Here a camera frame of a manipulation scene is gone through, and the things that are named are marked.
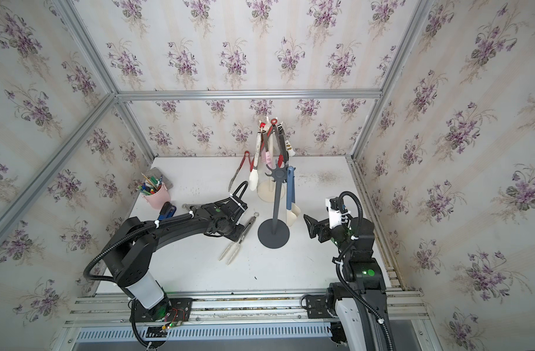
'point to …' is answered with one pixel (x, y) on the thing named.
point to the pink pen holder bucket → (160, 197)
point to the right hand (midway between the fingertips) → (322, 212)
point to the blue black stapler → (167, 211)
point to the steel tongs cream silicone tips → (234, 248)
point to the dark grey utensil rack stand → (275, 232)
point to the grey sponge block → (158, 174)
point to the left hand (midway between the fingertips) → (238, 232)
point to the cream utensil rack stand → (282, 191)
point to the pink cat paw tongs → (266, 156)
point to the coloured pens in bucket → (150, 186)
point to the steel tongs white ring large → (253, 176)
